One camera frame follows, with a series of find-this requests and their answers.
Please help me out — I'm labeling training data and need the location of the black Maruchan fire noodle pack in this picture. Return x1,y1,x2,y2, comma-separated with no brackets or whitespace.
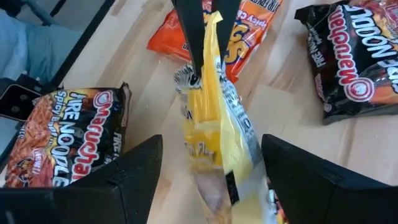
4,82,133,189
294,0,398,125

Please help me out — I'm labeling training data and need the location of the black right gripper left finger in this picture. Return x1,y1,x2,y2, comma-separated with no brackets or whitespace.
52,134,164,224

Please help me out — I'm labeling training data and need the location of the yellow Maruchan chicken noodle pack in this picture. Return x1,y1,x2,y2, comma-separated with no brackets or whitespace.
174,11,280,224

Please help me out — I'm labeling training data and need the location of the red Maruchan noodle pack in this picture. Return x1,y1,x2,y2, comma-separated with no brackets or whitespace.
146,0,284,83

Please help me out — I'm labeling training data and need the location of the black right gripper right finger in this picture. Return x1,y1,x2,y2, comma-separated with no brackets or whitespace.
261,133,398,224

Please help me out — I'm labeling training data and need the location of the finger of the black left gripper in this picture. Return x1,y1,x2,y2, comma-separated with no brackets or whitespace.
214,0,242,62
170,0,206,78

